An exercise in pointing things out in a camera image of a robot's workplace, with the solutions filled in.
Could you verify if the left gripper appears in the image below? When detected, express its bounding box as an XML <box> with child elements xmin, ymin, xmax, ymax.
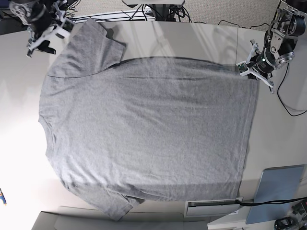
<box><xmin>247</xmin><ymin>39</ymin><xmax>275</xmax><ymax>94</ymax></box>

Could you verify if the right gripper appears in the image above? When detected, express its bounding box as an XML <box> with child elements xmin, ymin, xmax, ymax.
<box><xmin>26</xmin><ymin>4</ymin><xmax>71</xmax><ymax>58</ymax></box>

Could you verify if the black device bottom right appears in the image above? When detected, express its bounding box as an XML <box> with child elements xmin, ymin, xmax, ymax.
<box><xmin>274</xmin><ymin>217</ymin><xmax>298</xmax><ymax>230</ymax></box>

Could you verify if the black table cable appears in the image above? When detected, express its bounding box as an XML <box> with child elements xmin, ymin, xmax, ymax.
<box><xmin>217</xmin><ymin>19</ymin><xmax>307</xmax><ymax>117</ymax></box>

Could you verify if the blue-grey laptop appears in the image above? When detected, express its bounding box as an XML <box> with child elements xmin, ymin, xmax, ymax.
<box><xmin>246</xmin><ymin>165</ymin><xmax>305</xmax><ymax>225</ymax></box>

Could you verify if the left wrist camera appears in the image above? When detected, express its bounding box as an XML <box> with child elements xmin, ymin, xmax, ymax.
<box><xmin>237</xmin><ymin>61</ymin><xmax>249</xmax><ymax>76</ymax></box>

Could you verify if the blue orange object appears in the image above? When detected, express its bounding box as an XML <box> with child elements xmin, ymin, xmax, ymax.
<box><xmin>0</xmin><ymin>189</ymin><xmax>7</xmax><ymax>205</ymax></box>

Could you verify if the black laptop cable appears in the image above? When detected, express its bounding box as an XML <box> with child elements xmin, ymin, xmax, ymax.
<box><xmin>236</xmin><ymin>196</ymin><xmax>307</xmax><ymax>207</ymax></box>

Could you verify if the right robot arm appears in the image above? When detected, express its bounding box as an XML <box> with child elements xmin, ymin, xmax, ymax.
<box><xmin>9</xmin><ymin>0</ymin><xmax>74</xmax><ymax>57</ymax></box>

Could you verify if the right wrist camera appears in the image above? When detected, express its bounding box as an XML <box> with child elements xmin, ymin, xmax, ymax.
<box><xmin>61</xmin><ymin>19</ymin><xmax>74</xmax><ymax>33</ymax></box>

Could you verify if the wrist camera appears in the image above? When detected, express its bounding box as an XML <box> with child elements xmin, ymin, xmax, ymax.
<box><xmin>237</xmin><ymin>61</ymin><xmax>249</xmax><ymax>76</ymax></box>
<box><xmin>61</xmin><ymin>19</ymin><xmax>74</xmax><ymax>33</ymax></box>

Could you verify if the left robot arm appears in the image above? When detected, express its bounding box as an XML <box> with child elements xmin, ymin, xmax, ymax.
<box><xmin>247</xmin><ymin>0</ymin><xmax>307</xmax><ymax>92</ymax></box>

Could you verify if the white cable grommet box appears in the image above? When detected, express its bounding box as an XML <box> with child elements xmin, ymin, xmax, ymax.
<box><xmin>184</xmin><ymin>197</ymin><xmax>243</xmax><ymax>218</ymax></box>

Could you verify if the grey T-shirt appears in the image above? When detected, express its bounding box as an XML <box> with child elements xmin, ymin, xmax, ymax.
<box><xmin>39</xmin><ymin>19</ymin><xmax>259</xmax><ymax>220</ymax></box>

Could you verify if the white central mount base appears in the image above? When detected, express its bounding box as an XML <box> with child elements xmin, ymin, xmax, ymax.
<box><xmin>122</xmin><ymin>0</ymin><xmax>185</xmax><ymax>6</ymax></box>

